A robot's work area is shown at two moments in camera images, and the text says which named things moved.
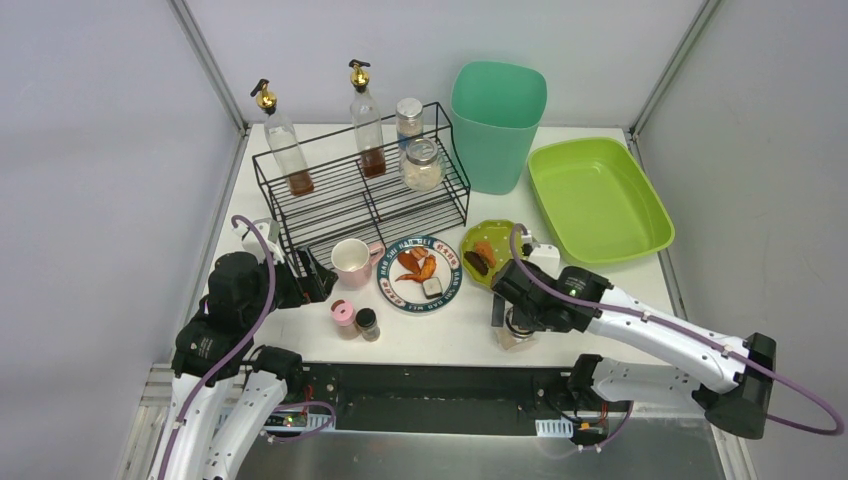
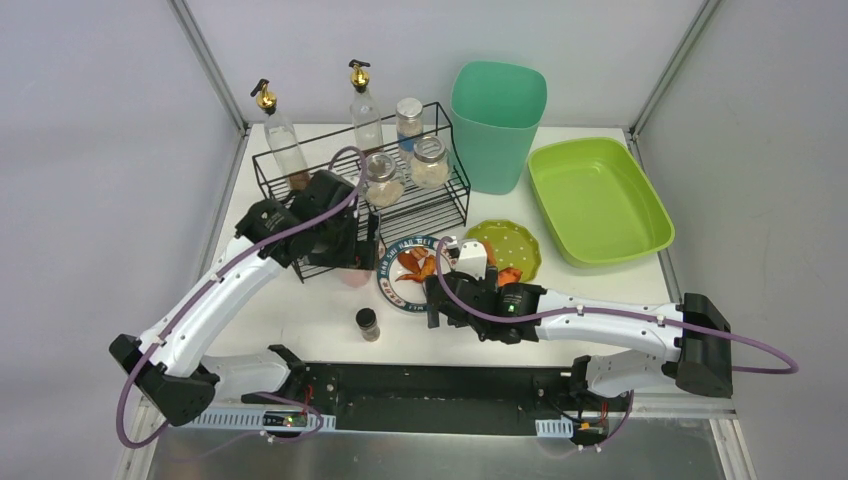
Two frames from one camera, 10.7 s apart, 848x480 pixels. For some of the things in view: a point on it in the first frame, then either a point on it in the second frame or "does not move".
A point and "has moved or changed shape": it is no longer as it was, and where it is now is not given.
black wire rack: [379, 181] does not move
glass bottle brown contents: [280, 137] does not move
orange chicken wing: [423, 272] does not move
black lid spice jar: [366, 322] does not move
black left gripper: [308, 278] -> [357, 245]
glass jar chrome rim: [508, 318] has moved or changed shape
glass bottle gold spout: [366, 123] does not move
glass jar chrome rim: [422, 168] has moved or changed shape
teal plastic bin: [496, 112] does not move
